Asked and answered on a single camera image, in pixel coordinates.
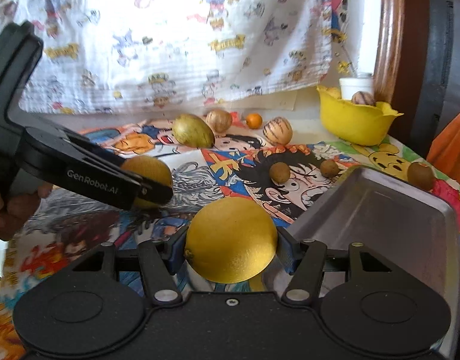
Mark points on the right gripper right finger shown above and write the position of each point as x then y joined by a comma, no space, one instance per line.
304,261

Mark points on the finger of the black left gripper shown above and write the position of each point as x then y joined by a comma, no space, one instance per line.
127,151

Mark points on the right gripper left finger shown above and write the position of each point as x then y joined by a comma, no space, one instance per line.
159,263

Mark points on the yellow orange mango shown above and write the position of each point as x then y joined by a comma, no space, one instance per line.
157,178

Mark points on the round yellow lemon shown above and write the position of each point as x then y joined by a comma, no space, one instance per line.
230,240

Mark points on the small orange tangerine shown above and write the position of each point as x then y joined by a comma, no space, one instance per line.
254,121

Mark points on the striped pepino melon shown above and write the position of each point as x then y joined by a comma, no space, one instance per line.
278,131

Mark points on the person's left hand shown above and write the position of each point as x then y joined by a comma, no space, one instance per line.
18,209

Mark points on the green yellow mango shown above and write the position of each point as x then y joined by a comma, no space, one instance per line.
192,131

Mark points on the cartoon drawing table mat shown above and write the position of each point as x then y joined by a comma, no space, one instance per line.
66,224

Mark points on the metal tray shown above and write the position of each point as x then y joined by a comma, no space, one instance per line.
391,279

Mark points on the cartoon print white cloth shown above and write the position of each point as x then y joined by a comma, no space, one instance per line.
124,56

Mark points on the yellow plastic bowl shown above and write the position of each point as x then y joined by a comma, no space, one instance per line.
356,123

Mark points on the white foam cup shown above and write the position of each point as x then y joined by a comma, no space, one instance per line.
351,85

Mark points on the glass jar with flowers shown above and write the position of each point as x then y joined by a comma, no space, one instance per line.
364,75

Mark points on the wooden door frame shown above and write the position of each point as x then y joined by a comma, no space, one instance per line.
402,44

